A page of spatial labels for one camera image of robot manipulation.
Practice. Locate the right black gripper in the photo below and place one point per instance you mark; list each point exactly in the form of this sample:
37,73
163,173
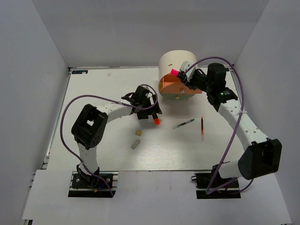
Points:
191,83

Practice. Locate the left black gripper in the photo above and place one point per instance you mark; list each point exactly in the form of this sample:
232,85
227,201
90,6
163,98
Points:
144,115

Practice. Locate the pink highlighter marker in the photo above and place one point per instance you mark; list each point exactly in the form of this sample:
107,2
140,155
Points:
174,72

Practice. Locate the orange highlighter marker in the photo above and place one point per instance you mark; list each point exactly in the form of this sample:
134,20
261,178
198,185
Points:
156,119

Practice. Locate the round wooden drawer cabinet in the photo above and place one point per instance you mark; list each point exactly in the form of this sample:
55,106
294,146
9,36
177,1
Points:
169,86

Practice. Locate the small cork eraser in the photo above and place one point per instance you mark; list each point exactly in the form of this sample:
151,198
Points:
138,132

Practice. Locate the white green pen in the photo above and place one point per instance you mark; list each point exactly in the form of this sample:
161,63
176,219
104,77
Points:
182,124

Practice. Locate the beige eraser block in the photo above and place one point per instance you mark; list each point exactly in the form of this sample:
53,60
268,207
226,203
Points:
135,144

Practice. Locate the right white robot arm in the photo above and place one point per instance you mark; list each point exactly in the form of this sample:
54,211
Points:
261,154

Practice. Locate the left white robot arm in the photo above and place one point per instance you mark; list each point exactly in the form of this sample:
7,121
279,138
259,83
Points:
89,127

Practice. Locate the red pen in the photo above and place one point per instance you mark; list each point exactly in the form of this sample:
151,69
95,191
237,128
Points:
202,129

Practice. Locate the left blue corner label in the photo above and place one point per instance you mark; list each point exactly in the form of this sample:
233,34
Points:
79,72

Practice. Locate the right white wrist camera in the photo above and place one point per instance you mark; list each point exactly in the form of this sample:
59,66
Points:
188,69

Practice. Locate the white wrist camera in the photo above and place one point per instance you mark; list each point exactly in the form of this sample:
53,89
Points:
188,69
146,92

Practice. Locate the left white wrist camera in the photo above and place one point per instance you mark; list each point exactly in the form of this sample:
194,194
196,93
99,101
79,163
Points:
146,92

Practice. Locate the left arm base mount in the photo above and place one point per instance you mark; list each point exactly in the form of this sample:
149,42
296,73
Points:
88,186

